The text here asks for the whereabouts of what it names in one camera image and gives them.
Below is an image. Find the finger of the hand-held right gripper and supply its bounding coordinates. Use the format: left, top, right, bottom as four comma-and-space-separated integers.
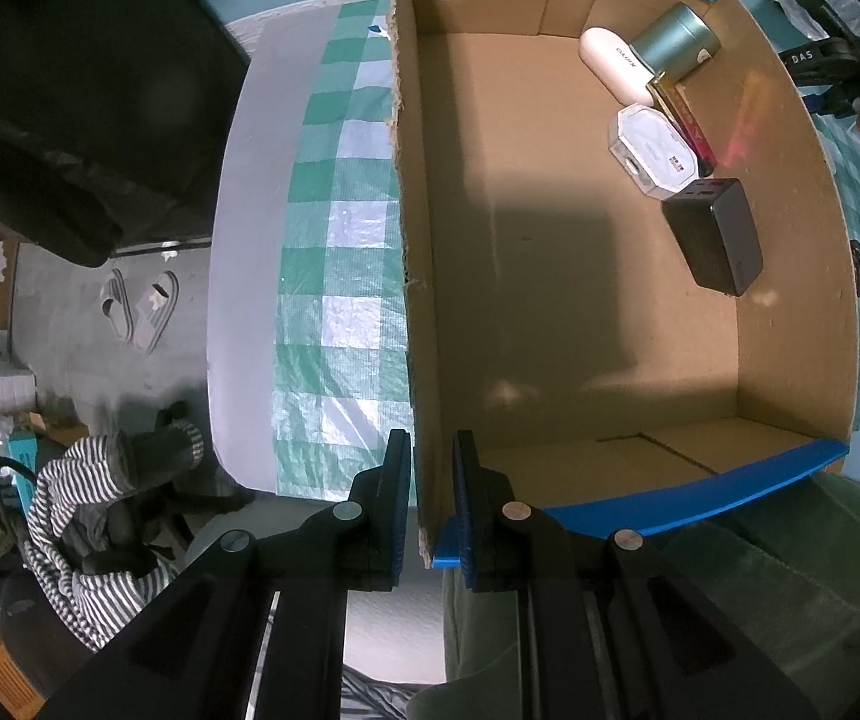
811, 86, 860, 121

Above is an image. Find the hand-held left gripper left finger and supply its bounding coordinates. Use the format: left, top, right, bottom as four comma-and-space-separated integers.
40, 427, 416, 720

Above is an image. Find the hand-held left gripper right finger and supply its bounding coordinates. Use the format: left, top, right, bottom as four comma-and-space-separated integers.
451, 429, 798, 720

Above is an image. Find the gold and pink iridescent bar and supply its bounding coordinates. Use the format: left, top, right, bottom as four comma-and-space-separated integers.
646, 69, 717, 177

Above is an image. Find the green round metal tin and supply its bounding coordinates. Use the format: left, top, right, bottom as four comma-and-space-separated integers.
628, 2, 723, 83

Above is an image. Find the dark grey charger block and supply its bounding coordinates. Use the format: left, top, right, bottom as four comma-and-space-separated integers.
661, 178, 765, 298

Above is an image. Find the white octagonal case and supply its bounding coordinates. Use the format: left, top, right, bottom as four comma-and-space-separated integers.
607, 105, 705, 201

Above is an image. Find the white rounded power bank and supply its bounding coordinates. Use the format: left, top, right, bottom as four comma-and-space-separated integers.
578, 27, 660, 107

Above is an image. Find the blue cardboard box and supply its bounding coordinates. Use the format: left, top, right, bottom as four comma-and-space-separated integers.
386, 0, 860, 569

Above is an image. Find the silver foil bag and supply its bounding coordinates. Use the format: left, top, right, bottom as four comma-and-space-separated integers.
771, 0, 843, 38

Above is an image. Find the black office chair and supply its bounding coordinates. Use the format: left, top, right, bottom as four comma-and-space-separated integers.
0, 401, 254, 691

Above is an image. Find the green checked tablecloth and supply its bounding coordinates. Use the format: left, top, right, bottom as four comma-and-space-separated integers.
271, 0, 860, 503

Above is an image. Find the grey and white slipper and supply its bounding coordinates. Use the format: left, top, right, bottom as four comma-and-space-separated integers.
133, 270, 180, 356
100, 268, 135, 342

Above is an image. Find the black and white striped cloth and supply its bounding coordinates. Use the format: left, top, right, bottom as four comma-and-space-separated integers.
23, 424, 209, 653

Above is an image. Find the teal box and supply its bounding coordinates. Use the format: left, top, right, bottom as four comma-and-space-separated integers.
0, 427, 42, 515

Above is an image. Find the black bag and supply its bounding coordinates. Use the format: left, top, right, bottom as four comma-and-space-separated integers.
0, 0, 252, 269

